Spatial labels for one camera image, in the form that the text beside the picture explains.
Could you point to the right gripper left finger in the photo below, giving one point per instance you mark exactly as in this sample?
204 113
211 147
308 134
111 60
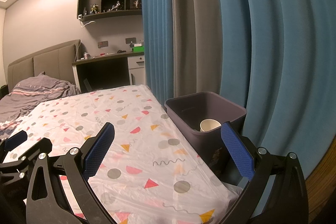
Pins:
46 199

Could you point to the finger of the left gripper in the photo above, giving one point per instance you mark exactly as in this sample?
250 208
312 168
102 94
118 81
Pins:
21 169
14 141

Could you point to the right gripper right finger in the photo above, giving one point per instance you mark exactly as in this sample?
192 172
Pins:
275 191

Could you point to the orange apple paper cup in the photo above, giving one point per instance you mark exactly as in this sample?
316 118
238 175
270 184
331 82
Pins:
209 124

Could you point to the purple plastic trash bin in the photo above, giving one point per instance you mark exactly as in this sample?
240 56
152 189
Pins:
199 117

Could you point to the bed with grey bedding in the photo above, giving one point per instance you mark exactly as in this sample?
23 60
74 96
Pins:
27 94

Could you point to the grey upholstered headboard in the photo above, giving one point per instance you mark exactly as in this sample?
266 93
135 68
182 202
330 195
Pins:
55 61

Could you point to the dark desk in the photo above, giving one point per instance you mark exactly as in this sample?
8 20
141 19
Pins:
102 72

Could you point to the patterned white tablecloth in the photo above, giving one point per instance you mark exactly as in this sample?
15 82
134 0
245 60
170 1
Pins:
150 174

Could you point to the white drawer cabinet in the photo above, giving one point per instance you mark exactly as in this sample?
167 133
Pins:
136 68

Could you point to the green box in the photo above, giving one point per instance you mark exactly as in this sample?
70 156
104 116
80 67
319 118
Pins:
138 48

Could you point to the blue grey curtain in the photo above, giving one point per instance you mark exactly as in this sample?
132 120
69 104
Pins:
276 58

